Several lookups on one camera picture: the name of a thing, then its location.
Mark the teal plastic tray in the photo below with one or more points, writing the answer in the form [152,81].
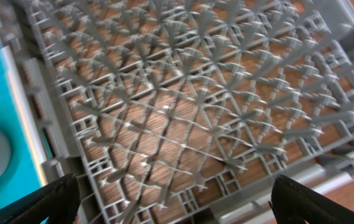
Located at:
[24,174]

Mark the grey dishwasher rack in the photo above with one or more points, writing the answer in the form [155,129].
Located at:
[184,111]

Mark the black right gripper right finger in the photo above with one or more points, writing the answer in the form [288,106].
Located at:
[294,203]

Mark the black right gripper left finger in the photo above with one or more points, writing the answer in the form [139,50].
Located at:
[57,202]

